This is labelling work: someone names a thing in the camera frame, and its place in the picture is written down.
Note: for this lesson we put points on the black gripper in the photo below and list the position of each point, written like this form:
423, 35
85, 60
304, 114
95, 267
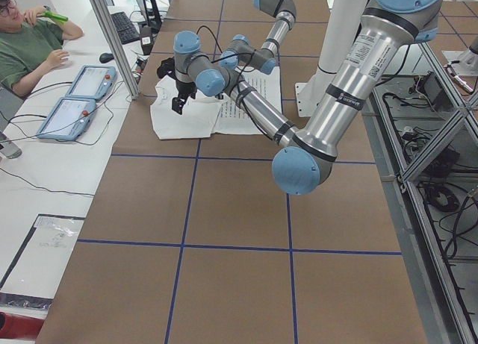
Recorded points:
184, 87

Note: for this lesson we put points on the white long-sleeve printed shirt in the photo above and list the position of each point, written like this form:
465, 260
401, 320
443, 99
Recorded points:
201, 117

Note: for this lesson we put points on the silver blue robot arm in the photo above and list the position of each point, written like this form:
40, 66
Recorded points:
263, 58
307, 154

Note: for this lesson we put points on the black keyboard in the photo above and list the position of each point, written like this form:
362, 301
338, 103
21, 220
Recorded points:
125, 28

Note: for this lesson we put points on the black computer mouse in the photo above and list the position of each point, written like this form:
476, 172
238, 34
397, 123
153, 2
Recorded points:
106, 57

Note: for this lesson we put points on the upper blue teach pendant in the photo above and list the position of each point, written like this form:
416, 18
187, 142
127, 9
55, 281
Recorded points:
92, 82

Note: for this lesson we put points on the blue teach pendant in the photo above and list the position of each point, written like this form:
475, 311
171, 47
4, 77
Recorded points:
92, 82
68, 119

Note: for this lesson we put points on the lower blue teach pendant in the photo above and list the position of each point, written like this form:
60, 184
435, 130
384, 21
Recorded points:
68, 119

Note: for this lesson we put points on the person in green shirt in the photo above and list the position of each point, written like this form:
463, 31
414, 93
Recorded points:
31, 47

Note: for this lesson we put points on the clear plastic sheet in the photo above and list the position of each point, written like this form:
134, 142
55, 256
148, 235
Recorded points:
35, 272

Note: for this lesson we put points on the aluminium frame post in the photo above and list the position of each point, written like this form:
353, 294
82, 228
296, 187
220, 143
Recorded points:
103, 16

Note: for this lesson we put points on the aluminium frame rail structure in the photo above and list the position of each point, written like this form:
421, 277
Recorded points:
422, 123

